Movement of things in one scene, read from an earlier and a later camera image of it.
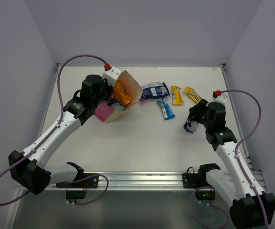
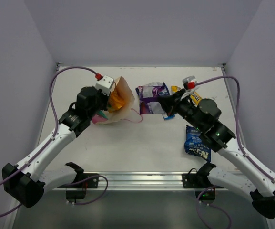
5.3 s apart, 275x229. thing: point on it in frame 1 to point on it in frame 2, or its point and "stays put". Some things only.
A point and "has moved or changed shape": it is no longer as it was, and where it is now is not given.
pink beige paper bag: (105, 112) has moved or changed shape
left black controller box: (75, 194) stays put
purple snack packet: (114, 99) to (149, 103)
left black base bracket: (91, 182) stays put
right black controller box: (205, 195) stays put
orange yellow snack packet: (122, 94) to (116, 101)
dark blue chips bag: (190, 126) has moved or changed shape
